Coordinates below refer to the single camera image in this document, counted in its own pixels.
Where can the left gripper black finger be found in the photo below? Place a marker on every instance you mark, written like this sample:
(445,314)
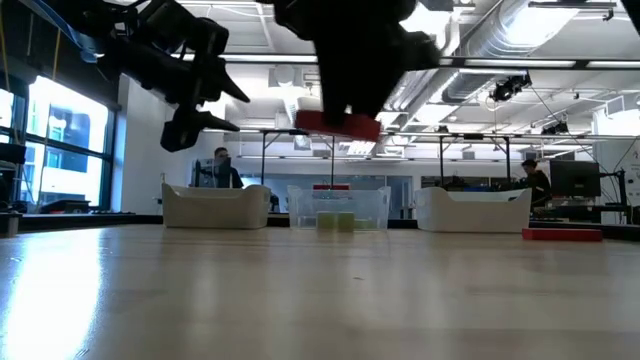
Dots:
(180,132)
(215,75)

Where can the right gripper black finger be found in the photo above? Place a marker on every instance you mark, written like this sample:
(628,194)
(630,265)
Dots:
(340,90)
(377,90)

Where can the red block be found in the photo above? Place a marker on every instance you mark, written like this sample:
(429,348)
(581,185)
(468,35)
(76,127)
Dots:
(310,122)
(562,234)

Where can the long green block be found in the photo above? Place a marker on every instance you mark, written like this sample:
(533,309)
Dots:
(367,225)

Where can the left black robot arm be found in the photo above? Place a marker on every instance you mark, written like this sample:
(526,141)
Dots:
(75,20)

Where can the person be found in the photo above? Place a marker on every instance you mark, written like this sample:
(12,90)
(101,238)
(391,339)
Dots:
(222,155)
(537,185)

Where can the black computer monitor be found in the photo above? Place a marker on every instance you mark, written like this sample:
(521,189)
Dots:
(574,178)
(207,175)

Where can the long ceiling light strip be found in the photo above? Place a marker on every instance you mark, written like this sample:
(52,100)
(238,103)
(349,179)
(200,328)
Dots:
(270,58)

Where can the beige-grey plastic bin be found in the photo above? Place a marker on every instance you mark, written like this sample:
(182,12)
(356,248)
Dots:
(215,207)

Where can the red box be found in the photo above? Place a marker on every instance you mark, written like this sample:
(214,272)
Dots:
(331,187)

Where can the large bright window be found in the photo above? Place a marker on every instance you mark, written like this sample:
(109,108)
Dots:
(65,125)

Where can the clear plastic bin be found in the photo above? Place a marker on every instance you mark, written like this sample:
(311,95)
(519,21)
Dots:
(305,210)

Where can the black ceiling track spotlight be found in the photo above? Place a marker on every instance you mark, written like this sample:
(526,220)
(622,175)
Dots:
(510,87)

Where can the white plastic bin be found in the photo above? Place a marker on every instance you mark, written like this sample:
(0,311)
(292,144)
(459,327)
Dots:
(470,212)

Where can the black metal rack frame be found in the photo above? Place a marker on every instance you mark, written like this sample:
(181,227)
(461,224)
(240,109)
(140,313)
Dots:
(263,167)
(441,165)

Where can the black aluminium table frame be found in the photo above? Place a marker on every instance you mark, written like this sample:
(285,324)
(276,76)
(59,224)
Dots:
(125,219)

